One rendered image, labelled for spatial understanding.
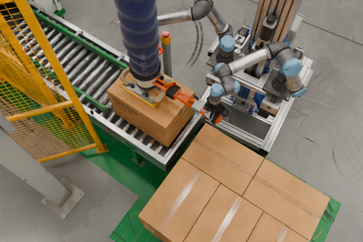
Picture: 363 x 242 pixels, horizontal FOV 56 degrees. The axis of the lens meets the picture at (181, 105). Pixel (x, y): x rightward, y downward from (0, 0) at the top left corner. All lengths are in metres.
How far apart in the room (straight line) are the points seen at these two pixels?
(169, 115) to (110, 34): 2.04
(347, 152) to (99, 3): 3.50
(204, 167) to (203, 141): 0.24
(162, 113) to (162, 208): 0.76
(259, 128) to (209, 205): 1.06
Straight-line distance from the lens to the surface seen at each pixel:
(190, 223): 2.81
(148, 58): 2.26
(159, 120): 2.65
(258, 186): 2.95
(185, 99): 2.44
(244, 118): 3.54
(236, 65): 2.21
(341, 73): 4.43
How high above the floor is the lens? 3.32
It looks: 61 degrees down
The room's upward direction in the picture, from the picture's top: straight up
